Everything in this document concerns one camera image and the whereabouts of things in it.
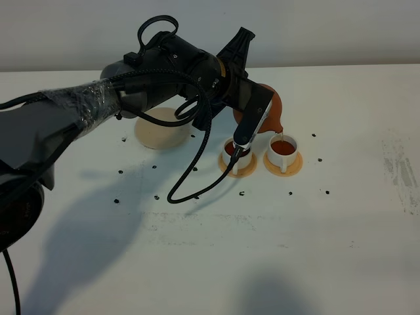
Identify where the white teacup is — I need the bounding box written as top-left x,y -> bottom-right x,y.
219,138 -> 257,178
267,133 -> 298,173

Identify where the right white teacup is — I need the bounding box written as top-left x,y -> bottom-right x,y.
267,133 -> 298,173

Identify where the left white teacup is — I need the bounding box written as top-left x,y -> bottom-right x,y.
219,138 -> 257,178

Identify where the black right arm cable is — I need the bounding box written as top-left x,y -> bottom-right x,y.
1,249 -> 22,315

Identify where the orange saucer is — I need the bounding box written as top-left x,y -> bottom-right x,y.
218,151 -> 257,179
263,152 -> 303,177

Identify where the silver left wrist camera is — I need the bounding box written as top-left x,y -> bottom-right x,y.
233,79 -> 274,150

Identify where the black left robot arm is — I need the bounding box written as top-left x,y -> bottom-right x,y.
1,28 -> 254,249

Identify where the brown clay teapot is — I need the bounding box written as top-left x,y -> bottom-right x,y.
233,82 -> 284,134

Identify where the left orange saucer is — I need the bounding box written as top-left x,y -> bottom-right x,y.
218,151 -> 257,179

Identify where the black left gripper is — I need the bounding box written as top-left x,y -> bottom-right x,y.
192,27 -> 255,130

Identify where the cream teapot saucer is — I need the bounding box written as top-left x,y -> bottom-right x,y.
135,107 -> 190,150

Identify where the right orange saucer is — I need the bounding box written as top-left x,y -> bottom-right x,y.
263,152 -> 303,177

